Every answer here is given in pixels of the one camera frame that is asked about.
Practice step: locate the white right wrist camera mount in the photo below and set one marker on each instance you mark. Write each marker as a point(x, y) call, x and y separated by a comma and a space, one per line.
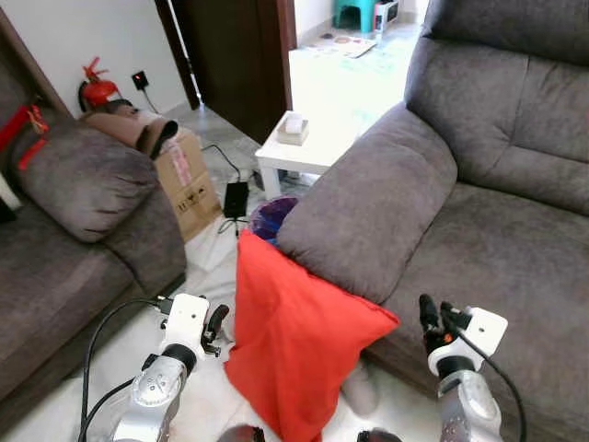
point(486, 331)

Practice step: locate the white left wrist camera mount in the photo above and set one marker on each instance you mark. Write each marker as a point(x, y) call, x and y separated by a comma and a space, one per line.
point(187, 320)

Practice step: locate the white tissue box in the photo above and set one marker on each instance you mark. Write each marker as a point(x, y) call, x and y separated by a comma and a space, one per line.
point(293, 129)

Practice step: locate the robot leg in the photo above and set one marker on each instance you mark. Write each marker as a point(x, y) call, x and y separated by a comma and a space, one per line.
point(378, 436)
point(241, 435)

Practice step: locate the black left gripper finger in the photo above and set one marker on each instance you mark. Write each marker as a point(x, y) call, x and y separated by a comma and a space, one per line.
point(223, 319)
point(212, 323)

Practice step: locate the brown cardboard box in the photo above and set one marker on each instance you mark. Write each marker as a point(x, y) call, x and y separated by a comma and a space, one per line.
point(189, 189)

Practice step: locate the patterned floor mat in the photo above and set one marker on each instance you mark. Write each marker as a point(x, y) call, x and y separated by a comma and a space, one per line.
point(345, 44)

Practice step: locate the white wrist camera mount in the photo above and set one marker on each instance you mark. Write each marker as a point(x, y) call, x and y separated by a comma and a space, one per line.
point(486, 331)
point(187, 320)

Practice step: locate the dark wooden door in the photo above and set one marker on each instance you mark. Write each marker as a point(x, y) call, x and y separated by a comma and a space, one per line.
point(239, 55)

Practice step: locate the small white table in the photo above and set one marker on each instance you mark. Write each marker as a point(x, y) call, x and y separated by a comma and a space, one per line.
point(294, 158)

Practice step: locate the red fire extinguisher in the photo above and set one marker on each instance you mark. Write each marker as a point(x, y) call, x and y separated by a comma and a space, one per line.
point(98, 89)

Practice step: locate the black power adapter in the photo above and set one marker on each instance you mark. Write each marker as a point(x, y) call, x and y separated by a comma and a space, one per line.
point(236, 200)

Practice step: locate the brown rolled cloth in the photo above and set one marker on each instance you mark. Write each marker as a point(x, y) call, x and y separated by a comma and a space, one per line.
point(124, 129)

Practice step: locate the grey fabric sofa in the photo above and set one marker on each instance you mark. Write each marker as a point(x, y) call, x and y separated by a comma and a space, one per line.
point(74, 239)
point(497, 212)

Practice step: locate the black wall socket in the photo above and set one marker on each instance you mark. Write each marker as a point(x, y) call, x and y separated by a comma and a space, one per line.
point(140, 80)

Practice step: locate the small white appliance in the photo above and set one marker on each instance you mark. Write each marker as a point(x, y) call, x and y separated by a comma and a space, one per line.
point(386, 13)

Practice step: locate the robot right leg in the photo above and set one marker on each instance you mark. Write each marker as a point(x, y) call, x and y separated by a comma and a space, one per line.
point(378, 436)

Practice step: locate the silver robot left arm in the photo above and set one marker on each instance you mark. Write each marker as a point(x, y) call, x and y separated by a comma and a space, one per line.
point(155, 396)

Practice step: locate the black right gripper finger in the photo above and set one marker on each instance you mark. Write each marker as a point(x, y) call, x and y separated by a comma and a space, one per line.
point(452, 315)
point(429, 315)

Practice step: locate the teal plastic stool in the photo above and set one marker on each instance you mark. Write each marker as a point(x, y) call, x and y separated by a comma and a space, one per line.
point(354, 13)

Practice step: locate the red pillow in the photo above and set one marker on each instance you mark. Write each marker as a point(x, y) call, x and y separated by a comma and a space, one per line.
point(294, 341)

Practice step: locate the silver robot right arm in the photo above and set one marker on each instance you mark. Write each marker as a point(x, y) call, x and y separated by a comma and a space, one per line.
point(467, 405)

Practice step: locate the purple waste bin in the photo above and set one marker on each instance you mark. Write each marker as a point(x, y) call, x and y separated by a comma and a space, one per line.
point(271, 216)

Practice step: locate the robot left leg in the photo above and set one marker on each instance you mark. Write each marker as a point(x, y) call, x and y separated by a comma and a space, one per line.
point(241, 435)

